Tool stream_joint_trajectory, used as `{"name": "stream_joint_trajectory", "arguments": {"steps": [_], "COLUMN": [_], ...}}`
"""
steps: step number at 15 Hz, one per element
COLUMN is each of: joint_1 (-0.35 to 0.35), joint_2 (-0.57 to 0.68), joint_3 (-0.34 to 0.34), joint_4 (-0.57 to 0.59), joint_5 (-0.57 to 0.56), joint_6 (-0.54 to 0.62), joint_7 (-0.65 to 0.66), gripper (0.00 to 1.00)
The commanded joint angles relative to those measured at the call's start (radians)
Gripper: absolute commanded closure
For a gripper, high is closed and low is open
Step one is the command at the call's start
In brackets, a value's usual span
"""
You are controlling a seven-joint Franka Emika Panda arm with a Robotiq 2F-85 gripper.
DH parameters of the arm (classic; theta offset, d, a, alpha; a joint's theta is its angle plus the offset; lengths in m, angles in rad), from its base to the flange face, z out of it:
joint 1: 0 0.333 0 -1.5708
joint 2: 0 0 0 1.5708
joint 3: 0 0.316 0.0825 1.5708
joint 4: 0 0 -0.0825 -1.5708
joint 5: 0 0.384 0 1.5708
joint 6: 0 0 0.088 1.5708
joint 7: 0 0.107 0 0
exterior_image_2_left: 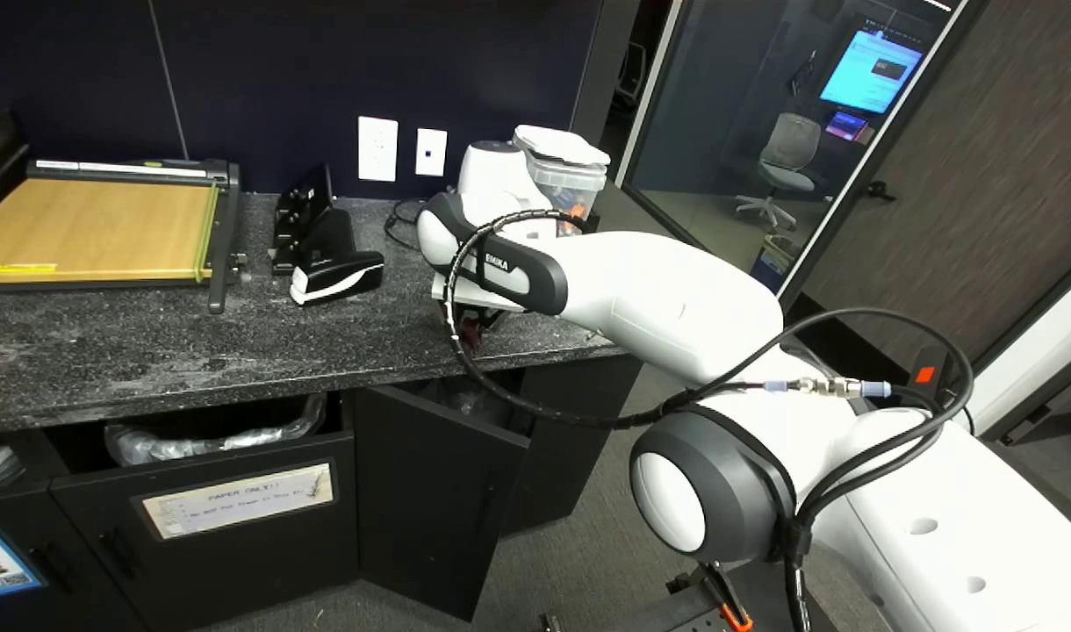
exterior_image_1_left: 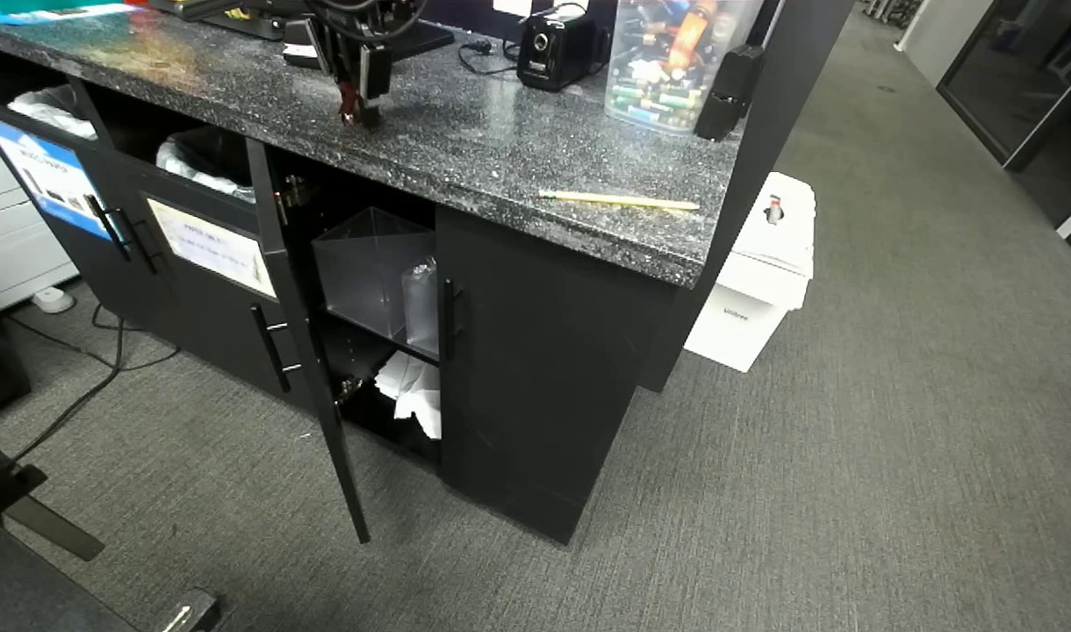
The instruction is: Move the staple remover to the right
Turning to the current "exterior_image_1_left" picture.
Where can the blue and white sign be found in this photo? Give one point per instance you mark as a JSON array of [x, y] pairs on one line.
[[52, 175]]

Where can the clear plastic storage bin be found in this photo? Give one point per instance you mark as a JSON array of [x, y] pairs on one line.
[[376, 279]]

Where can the white filing cabinet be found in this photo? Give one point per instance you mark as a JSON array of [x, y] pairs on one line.
[[9, 240]]

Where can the black handheld device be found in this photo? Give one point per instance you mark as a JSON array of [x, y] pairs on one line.
[[727, 93]]

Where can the teal flat item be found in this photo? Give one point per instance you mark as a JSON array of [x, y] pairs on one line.
[[42, 9]]

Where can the white trash bag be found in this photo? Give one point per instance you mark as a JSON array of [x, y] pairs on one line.
[[55, 112]]

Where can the thin wooden stick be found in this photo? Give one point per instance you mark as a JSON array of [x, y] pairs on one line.
[[618, 202]]

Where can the black metal stand foot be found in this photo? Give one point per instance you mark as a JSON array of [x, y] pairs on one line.
[[31, 504]]

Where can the black bin with white liner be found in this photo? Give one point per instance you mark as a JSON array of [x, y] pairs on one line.
[[206, 162]]

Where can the crumpled white paper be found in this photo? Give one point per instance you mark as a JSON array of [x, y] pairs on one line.
[[413, 391]]

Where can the open black cabinet door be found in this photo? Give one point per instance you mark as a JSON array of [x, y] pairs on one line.
[[308, 353]]

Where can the black cabinet with granite top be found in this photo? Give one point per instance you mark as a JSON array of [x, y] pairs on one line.
[[536, 353]]

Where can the white box with lid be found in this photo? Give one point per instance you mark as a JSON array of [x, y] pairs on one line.
[[756, 270]]

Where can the white paper sign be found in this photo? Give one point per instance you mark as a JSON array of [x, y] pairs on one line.
[[212, 247]]

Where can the black flat base plate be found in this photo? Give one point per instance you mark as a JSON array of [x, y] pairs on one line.
[[430, 41]]

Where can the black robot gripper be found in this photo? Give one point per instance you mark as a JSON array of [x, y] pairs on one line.
[[364, 52]]

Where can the black and white stapler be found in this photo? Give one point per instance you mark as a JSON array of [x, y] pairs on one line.
[[301, 50]]

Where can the clear container with colourful items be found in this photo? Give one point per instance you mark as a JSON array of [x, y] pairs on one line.
[[674, 52]]

